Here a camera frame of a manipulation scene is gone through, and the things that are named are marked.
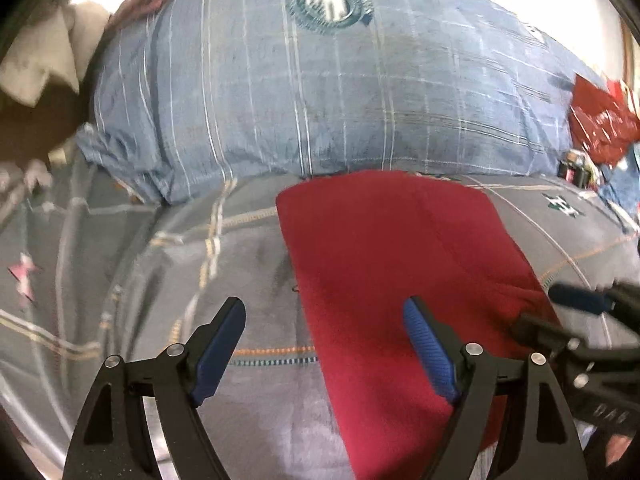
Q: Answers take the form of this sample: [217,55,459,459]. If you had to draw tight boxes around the grey printed bed sheet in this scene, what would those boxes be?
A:
[0,157,640,480]

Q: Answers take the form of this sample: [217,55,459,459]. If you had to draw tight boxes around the blue plaid pillow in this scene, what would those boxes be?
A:
[75,0,608,206]

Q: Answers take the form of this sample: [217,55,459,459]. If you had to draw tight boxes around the white cloth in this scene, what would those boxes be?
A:
[0,2,112,107]

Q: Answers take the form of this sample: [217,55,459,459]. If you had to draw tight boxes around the blue patterned cloth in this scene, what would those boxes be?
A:
[597,144,640,217]

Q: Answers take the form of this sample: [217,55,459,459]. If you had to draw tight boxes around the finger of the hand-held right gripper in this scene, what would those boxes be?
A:
[548,280,640,347]
[510,312,586,361]

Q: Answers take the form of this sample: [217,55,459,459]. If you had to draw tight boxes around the red plastic bag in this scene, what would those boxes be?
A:
[569,74,640,165]

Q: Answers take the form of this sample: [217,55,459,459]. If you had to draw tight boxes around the red small cloth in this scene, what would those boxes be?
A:
[276,170,563,480]

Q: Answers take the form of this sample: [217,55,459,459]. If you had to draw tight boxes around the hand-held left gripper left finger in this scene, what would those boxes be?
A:
[62,296,247,480]

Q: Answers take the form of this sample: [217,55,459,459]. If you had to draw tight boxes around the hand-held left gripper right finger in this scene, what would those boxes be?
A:
[403,296,588,480]

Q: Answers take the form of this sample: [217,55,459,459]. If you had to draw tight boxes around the dark small jar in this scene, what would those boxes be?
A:
[559,150,599,189]

